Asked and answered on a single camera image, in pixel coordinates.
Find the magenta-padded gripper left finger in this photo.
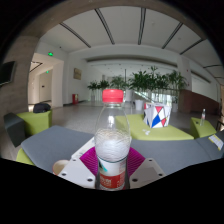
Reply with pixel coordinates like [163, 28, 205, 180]
[57, 146, 99, 190]

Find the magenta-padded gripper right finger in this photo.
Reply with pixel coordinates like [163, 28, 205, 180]
[125, 146, 167, 190]

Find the clear red-capped water bottle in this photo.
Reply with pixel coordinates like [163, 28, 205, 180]
[93, 88, 133, 192]

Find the large lime green low table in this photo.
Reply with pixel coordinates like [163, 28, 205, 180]
[114, 113, 195, 142]

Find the white red blue geometric cube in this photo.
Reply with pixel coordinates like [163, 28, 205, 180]
[143, 102, 173, 129]

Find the lime green cube seat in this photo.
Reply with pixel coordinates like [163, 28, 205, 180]
[16, 109, 53, 137]

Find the small lime green low table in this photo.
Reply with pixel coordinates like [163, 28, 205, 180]
[189, 116, 218, 140]

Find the black bag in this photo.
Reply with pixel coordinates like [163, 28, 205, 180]
[32, 101, 52, 114]

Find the red fire extinguisher cabinet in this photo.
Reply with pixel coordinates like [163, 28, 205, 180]
[71, 93, 80, 105]

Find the dark grey cube seat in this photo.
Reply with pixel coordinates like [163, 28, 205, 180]
[3, 112, 27, 148]

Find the group of potted plants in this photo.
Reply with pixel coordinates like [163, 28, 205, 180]
[87, 65, 188, 104]

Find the yellow wall plaque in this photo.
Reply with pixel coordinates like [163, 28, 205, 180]
[73, 67, 83, 81]

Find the black wall screen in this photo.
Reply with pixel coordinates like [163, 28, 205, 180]
[0, 60, 17, 87]

